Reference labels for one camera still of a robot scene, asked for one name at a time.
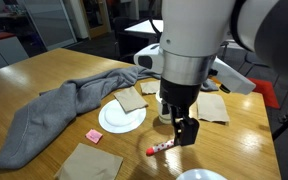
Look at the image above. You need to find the pink paper packet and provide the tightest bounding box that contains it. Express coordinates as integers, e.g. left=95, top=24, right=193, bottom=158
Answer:
left=85, top=128, right=104, bottom=145

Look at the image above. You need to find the glass partition panel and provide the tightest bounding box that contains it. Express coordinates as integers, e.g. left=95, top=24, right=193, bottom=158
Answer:
left=23, top=0, right=78, bottom=52

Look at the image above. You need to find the wooden door frame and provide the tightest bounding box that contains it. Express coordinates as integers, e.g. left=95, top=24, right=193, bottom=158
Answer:
left=80, top=0, right=112, bottom=39

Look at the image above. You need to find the gray cabinet red top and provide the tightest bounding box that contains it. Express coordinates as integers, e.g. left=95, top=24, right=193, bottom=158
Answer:
left=0, top=32, right=30, bottom=75

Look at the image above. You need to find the black chair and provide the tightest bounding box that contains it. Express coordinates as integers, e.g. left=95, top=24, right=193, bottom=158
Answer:
left=113, top=16, right=159, bottom=58
left=119, top=52, right=139, bottom=64
left=238, top=49, right=268, bottom=78

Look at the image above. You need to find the white red-dotted marker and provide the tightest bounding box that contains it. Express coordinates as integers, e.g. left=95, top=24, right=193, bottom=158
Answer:
left=145, top=139, right=176, bottom=157

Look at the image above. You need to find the white paper cup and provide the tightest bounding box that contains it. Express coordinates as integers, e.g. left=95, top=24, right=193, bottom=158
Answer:
left=155, top=89, right=173, bottom=125

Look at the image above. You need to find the gray sweater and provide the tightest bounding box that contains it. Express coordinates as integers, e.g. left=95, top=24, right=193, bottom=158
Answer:
left=0, top=65, right=220, bottom=170

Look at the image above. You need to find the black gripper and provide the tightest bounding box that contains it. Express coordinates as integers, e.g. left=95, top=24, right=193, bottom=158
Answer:
left=159, top=77, right=202, bottom=147

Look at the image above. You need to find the brown paper napkin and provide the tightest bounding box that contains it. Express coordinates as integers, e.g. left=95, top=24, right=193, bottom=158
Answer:
left=196, top=92, right=231, bottom=124
left=54, top=142, right=124, bottom=180
left=113, top=86, right=149, bottom=114
left=140, top=79, right=162, bottom=95

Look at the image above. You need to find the white round plate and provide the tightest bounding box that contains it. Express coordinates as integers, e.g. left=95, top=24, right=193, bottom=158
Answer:
left=175, top=168, right=228, bottom=180
left=98, top=98, right=147, bottom=135

